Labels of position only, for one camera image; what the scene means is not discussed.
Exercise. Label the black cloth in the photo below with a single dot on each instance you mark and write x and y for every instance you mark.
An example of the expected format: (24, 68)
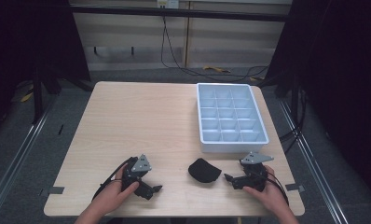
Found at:
(203, 171)

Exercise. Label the yellow floor tape strip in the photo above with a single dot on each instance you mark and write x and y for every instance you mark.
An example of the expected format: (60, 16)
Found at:
(216, 69)
(26, 97)

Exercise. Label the metal floor rail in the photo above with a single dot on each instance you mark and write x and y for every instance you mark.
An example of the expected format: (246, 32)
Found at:
(16, 158)
(314, 165)

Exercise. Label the person's right hand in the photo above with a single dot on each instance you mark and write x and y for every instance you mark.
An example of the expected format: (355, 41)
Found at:
(269, 194)

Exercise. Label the black curtain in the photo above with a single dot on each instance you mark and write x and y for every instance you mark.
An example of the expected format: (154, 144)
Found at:
(25, 43)
(339, 77)

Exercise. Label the white wall socket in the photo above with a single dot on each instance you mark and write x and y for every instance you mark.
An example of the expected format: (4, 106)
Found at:
(167, 3)

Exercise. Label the person's left hand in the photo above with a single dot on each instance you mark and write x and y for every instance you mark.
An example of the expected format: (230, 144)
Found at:
(112, 194)

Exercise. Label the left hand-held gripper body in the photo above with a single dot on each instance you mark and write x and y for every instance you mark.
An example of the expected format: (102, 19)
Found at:
(137, 168)

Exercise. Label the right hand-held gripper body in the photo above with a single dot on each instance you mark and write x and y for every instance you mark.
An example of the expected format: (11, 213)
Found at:
(255, 169)

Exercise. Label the grey tape piece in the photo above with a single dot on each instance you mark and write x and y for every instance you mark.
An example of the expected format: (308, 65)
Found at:
(56, 190)
(295, 187)

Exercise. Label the black horizontal bar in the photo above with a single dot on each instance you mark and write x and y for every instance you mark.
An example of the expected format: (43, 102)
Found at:
(180, 13)

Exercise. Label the black stand post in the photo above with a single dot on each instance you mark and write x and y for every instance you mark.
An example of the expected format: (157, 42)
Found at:
(37, 96)

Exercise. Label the white compartment tray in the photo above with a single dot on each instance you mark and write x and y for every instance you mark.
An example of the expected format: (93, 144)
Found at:
(230, 116)

